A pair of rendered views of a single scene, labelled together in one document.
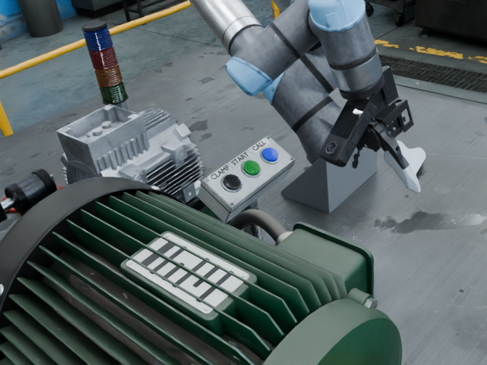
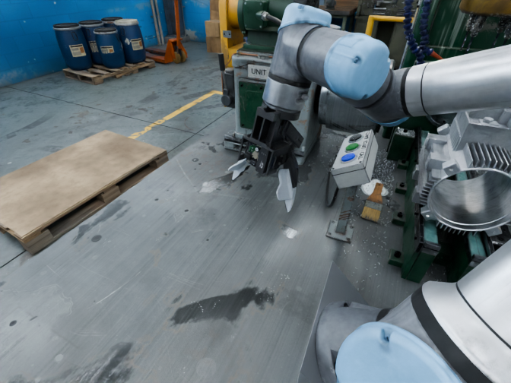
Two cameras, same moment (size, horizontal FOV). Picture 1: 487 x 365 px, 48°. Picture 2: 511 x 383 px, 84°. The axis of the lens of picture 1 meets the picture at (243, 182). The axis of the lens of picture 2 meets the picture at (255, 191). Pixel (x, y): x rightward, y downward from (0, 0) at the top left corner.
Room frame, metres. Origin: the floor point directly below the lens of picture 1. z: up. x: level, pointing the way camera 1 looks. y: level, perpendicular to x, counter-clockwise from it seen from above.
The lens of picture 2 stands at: (1.24, -0.44, 1.39)
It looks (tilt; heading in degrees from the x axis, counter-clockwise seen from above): 38 degrees down; 157
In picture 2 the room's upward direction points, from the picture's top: straight up
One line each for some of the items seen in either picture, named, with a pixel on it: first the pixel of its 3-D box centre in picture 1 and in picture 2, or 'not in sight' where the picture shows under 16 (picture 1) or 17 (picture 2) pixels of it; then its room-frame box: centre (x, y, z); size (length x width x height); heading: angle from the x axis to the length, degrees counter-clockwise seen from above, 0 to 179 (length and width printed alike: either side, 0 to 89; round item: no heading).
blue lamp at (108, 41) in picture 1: (98, 37); not in sight; (1.28, 0.28, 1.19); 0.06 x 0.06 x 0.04
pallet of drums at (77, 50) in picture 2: not in sight; (106, 48); (-4.41, -0.72, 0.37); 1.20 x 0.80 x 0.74; 126
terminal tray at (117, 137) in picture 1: (104, 140); (484, 131); (0.91, 0.24, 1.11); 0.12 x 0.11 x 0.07; 133
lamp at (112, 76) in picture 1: (108, 73); not in sight; (1.28, 0.28, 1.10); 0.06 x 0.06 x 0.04
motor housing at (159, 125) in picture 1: (134, 172); (466, 175); (0.93, 0.21, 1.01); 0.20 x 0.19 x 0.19; 133
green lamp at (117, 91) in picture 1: (113, 90); not in sight; (1.28, 0.28, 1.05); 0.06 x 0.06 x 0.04
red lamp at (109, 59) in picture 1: (103, 56); not in sight; (1.28, 0.28, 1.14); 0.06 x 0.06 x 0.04
